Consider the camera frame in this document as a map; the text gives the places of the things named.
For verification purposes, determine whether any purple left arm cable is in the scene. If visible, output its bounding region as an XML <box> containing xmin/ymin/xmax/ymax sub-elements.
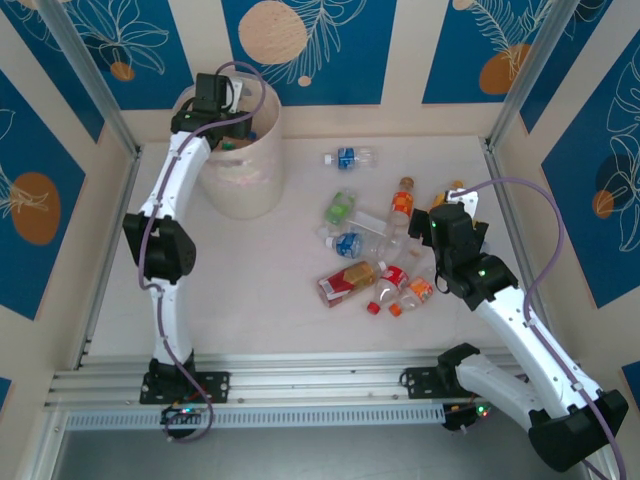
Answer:
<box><xmin>138</xmin><ymin>60</ymin><xmax>266</xmax><ymax>446</ymax></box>

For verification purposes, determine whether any red label bottle red cap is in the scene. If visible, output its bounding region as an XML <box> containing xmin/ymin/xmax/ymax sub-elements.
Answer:
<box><xmin>366</xmin><ymin>264</ymin><xmax>411</xmax><ymax>316</ymax></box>

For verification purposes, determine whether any clear bottle beige cap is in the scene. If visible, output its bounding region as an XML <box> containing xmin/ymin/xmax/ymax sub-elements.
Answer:
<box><xmin>367</xmin><ymin>230</ymin><xmax>429</xmax><ymax>274</ymax></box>

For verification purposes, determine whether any pink woven bin with liner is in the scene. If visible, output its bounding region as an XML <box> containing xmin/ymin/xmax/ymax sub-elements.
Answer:
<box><xmin>172</xmin><ymin>74</ymin><xmax>284</xmax><ymax>221</ymax></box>

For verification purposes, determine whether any aluminium side rail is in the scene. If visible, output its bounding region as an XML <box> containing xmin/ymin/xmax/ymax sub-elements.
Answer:
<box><xmin>73</xmin><ymin>149</ymin><xmax>144</xmax><ymax>371</ymax></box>
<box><xmin>480</xmin><ymin>138</ymin><xmax>551</xmax><ymax>311</ymax></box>

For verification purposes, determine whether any yellow label bottle orange cap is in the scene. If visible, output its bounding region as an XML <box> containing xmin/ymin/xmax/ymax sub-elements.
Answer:
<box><xmin>432</xmin><ymin>179</ymin><xmax>464</xmax><ymax>208</ymax></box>

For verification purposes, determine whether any slotted grey cable duct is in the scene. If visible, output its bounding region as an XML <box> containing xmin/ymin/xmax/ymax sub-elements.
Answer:
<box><xmin>63</xmin><ymin>404</ymin><xmax>447</xmax><ymax>432</ymax></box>

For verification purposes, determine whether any aluminium frame post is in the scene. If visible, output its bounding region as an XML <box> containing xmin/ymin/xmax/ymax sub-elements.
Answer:
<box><xmin>487</xmin><ymin>0</ymin><xmax>576</xmax><ymax>151</ymax></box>
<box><xmin>38</xmin><ymin>0</ymin><xmax>144</xmax><ymax>159</ymax></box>

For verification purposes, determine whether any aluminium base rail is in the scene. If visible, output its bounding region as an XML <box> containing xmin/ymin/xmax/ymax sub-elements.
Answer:
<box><xmin>43</xmin><ymin>352</ymin><xmax>589</xmax><ymax>407</ymax></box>

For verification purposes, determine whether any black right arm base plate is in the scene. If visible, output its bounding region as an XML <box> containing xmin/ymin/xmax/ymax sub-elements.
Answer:
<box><xmin>403</xmin><ymin>366</ymin><xmax>496</xmax><ymax>401</ymax></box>

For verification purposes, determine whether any clear square plastic bottle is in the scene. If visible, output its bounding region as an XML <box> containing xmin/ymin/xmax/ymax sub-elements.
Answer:
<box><xmin>349</xmin><ymin>209</ymin><xmax>391</xmax><ymax>237</ymax></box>

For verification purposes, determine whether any red yellow label large bottle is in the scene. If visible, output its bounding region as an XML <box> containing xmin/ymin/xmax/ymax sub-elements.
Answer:
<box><xmin>317</xmin><ymin>258</ymin><xmax>387</xmax><ymax>307</ymax></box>

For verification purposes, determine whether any green label clear bottle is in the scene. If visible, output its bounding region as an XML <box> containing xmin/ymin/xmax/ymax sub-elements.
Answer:
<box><xmin>323</xmin><ymin>188</ymin><xmax>357</xmax><ymax>225</ymax></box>

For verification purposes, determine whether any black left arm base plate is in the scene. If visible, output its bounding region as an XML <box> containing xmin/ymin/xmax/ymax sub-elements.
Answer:
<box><xmin>138</xmin><ymin>369</ymin><xmax>232</xmax><ymax>406</ymax></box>

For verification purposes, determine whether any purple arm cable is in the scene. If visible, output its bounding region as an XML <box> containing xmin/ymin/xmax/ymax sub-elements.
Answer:
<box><xmin>138</xmin><ymin>60</ymin><xmax>266</xmax><ymax>446</ymax></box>
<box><xmin>457</xmin><ymin>177</ymin><xmax>629</xmax><ymax>480</ymax></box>

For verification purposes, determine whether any black controller board with LEDs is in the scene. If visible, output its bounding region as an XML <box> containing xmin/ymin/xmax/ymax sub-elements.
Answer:
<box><xmin>159</xmin><ymin>403</ymin><xmax>207</xmax><ymax>442</ymax></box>
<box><xmin>442</xmin><ymin>401</ymin><xmax>496</xmax><ymax>434</ymax></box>

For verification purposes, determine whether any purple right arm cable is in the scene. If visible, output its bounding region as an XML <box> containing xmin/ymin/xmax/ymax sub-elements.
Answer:
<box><xmin>457</xmin><ymin>177</ymin><xmax>629</xmax><ymax>480</ymax></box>

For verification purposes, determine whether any grey metal sheet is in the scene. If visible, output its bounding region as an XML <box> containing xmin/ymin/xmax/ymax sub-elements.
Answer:
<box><xmin>49</xmin><ymin>429</ymin><xmax>601</xmax><ymax>480</ymax></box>

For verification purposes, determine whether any orange label bottle brown cap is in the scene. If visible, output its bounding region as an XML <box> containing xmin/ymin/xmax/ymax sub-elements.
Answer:
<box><xmin>387</xmin><ymin>176</ymin><xmax>419</xmax><ymax>239</ymax></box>

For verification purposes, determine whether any blue label water bottle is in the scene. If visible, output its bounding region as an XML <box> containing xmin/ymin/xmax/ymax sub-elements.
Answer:
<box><xmin>324</xmin><ymin>230</ymin><xmax>374</xmax><ymax>259</ymax></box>
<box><xmin>322</xmin><ymin>145</ymin><xmax>380</xmax><ymax>172</ymax></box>

